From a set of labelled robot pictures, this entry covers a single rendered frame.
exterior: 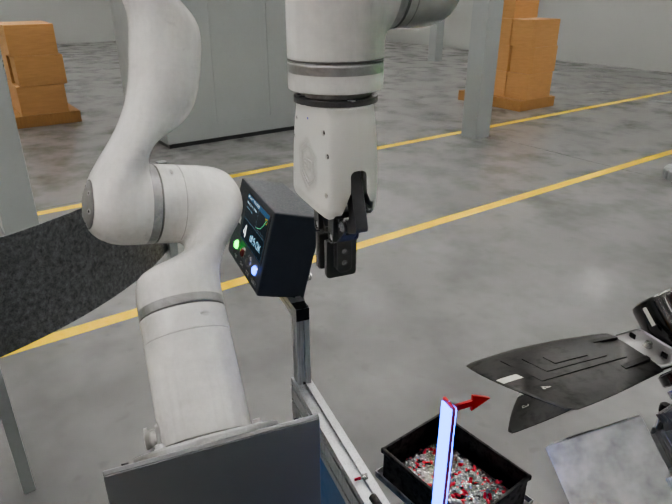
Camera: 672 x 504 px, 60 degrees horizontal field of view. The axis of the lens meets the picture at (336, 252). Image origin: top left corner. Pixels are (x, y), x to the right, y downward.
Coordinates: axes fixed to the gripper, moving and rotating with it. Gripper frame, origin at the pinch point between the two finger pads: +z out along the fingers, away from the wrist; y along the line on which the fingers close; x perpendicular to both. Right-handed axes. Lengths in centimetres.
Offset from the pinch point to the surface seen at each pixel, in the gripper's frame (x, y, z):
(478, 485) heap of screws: 34, -14, 59
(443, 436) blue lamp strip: 15.1, 0.1, 29.2
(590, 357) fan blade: 39.4, -0.4, 23.9
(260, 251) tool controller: 8, -60, 27
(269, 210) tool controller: 11, -60, 18
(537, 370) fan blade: 30.7, -1.2, 24.2
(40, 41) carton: -57, -799, 41
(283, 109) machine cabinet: 203, -640, 116
